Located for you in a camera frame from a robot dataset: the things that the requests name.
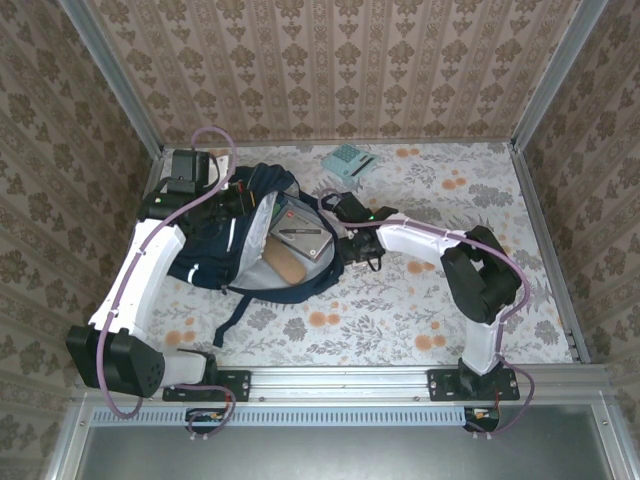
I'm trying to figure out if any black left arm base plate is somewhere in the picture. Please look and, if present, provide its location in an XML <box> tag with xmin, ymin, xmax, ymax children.
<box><xmin>162</xmin><ymin>369</ymin><xmax>251</xmax><ymax>402</ymax></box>

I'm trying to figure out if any light blue calculator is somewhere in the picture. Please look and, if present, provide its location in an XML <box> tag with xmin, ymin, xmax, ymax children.
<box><xmin>320</xmin><ymin>143</ymin><xmax>379</xmax><ymax>180</ymax></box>

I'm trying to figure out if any brown cork glasses case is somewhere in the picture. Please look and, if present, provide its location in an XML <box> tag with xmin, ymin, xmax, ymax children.
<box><xmin>263</xmin><ymin>244</ymin><xmax>306</xmax><ymax>286</ymax></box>

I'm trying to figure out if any aluminium frame rail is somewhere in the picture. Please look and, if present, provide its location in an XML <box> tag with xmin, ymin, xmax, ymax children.
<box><xmin>94</xmin><ymin>155</ymin><xmax>165</xmax><ymax>366</ymax></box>
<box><xmin>160</xmin><ymin>137</ymin><xmax>516</xmax><ymax>149</ymax></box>
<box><xmin>508</xmin><ymin>143</ymin><xmax>592</xmax><ymax>365</ymax></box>

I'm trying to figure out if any grey pen gift box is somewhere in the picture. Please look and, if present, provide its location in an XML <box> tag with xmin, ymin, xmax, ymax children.
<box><xmin>269</xmin><ymin>204</ymin><xmax>335</xmax><ymax>264</ymax></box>

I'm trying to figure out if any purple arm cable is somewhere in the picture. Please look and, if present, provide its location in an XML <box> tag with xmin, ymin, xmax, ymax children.
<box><xmin>318</xmin><ymin>188</ymin><xmax>536</xmax><ymax>441</ymax></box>
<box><xmin>97</xmin><ymin>127</ymin><xmax>236</xmax><ymax>441</ymax></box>

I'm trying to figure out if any navy blue student backpack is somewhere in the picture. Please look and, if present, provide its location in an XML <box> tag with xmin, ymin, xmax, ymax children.
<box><xmin>167</xmin><ymin>164</ymin><xmax>346</xmax><ymax>349</ymax></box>

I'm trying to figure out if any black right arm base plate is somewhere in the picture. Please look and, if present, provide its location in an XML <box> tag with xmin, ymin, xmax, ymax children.
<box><xmin>427</xmin><ymin>368</ymin><xmax>521</xmax><ymax>402</ymax></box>

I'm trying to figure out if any grey metal sheet panel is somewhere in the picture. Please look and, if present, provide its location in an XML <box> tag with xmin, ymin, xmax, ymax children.
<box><xmin>47</xmin><ymin>424</ymin><xmax>626</xmax><ymax>480</ymax></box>

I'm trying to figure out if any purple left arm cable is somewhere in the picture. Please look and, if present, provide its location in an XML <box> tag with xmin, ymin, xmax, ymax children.
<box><xmin>97</xmin><ymin>127</ymin><xmax>236</xmax><ymax>441</ymax></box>

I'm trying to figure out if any grey slotted cable duct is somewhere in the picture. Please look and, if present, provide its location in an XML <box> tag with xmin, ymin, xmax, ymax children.
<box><xmin>92</xmin><ymin>405</ymin><xmax>469</xmax><ymax>427</ymax></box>

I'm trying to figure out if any floral table cloth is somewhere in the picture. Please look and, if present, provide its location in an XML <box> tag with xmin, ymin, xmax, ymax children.
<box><xmin>112</xmin><ymin>142</ymin><xmax>576</xmax><ymax>366</ymax></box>

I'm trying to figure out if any aluminium mounting rail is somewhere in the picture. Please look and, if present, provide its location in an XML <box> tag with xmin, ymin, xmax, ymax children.
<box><xmin>74</xmin><ymin>363</ymin><xmax>609</xmax><ymax>401</ymax></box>

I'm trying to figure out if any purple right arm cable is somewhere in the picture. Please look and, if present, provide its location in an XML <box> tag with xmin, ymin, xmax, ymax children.
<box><xmin>318</xmin><ymin>188</ymin><xmax>536</xmax><ymax>441</ymax></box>

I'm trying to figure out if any aluminium frame post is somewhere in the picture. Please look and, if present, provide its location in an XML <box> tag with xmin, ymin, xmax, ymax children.
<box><xmin>510</xmin><ymin>0</ymin><xmax>610</xmax><ymax>149</ymax></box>
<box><xmin>58</xmin><ymin>0</ymin><xmax>165</xmax><ymax>157</ymax></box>

